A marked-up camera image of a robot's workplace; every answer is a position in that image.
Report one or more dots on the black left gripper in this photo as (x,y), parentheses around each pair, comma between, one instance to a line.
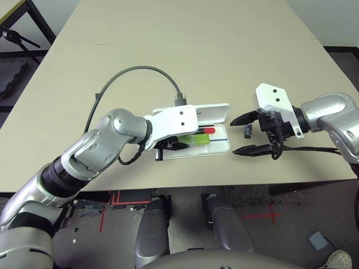
(165,145)

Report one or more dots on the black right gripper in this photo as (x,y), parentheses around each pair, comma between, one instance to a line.
(273,126)

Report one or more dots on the small black silver clip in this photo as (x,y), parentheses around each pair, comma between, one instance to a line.
(248,131)

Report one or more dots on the black marker with red cap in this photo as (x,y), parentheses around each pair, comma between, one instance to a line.
(209,130)

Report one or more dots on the white plastic pencil case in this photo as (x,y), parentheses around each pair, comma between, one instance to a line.
(213,112)

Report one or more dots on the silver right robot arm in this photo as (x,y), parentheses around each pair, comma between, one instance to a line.
(328,109)

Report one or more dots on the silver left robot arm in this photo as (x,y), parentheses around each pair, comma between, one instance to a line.
(123,126)

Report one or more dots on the grey robot left leg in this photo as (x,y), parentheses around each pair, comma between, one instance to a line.
(152,235)

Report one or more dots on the grey robot leg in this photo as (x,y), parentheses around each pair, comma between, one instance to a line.
(230,227)
(152,235)

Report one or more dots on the grey robot right leg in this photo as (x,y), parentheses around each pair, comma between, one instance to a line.
(230,227)

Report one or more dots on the grey robot torso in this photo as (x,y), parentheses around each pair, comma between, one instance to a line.
(213,262)

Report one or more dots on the grey floor box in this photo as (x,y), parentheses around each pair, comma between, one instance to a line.
(318,241)

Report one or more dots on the white sneaker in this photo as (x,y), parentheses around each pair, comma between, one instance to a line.
(338,260)

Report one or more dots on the black foam floor mats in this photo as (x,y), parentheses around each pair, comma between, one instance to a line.
(11,75)

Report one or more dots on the black tripod stand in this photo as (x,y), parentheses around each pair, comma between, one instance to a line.
(11,35)

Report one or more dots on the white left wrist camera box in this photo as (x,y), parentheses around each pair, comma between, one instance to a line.
(174,120)

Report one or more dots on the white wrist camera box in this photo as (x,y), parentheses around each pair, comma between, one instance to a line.
(174,120)
(270,96)

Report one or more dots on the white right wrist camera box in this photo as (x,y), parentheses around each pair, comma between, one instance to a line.
(270,96)

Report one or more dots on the black table frame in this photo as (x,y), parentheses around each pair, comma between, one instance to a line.
(283,188)

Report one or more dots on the side table with black frame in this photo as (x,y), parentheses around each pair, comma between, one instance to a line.
(11,8)

